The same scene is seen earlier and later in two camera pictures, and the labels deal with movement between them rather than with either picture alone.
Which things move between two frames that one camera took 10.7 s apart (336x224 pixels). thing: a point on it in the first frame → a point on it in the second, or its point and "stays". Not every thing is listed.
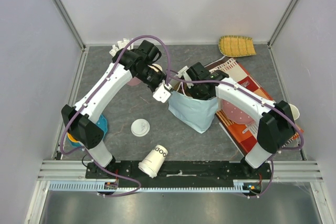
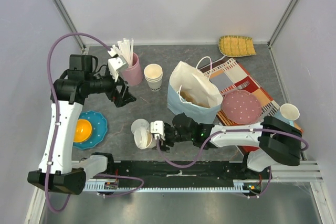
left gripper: x=163 y=76 → x=117 y=97
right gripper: x=200 y=94 → x=166 y=137
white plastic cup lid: x=140 y=127 stays
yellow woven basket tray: x=236 y=46 stays
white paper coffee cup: x=153 y=161 → x=150 y=142
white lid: x=151 y=165 → x=140 y=137
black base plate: x=202 y=172 stays
